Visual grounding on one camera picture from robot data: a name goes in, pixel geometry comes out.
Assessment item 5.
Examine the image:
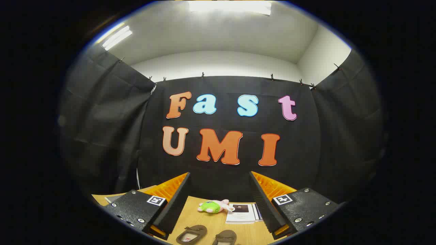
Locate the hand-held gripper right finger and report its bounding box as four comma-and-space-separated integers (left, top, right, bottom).
249, 171, 342, 241

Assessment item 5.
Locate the row of small cloth clips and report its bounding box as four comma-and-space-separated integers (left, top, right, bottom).
118, 56, 341, 91

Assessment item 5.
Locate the brown fuzzy shoe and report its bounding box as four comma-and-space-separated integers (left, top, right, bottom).
213, 230, 237, 245
176, 225, 207, 245

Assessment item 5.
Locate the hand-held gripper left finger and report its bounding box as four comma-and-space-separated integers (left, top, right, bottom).
102, 172, 191, 241

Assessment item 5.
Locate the ceiling light panel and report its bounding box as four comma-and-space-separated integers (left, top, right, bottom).
102, 25, 133, 51
188, 0, 272, 16

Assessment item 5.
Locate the white book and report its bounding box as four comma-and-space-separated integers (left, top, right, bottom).
225, 203, 256, 224

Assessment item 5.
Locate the green and pink plush toy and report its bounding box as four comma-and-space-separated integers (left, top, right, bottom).
198, 199, 235, 214

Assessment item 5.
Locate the black backdrop cloth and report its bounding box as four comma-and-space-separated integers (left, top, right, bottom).
58, 48, 385, 205

